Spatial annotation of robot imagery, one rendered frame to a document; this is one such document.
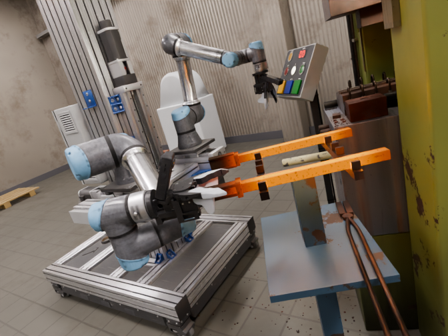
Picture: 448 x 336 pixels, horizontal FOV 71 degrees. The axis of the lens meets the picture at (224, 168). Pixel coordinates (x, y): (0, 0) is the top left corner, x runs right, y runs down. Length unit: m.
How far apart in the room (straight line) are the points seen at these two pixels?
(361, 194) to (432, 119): 0.43
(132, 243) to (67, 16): 1.28
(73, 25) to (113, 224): 1.21
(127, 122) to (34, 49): 6.46
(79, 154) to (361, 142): 0.94
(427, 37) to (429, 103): 0.15
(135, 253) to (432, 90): 0.82
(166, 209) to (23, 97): 7.06
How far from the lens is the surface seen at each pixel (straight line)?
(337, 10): 1.27
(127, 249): 0.83
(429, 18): 0.89
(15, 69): 7.82
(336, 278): 0.84
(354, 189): 1.23
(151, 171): 0.98
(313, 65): 1.74
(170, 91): 4.52
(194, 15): 5.24
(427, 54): 0.90
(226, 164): 0.97
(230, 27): 4.91
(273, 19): 4.33
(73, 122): 1.94
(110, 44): 1.75
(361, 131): 1.16
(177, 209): 0.74
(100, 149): 1.09
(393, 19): 1.03
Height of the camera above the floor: 1.20
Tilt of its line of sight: 17 degrees down
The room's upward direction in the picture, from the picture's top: 16 degrees counter-clockwise
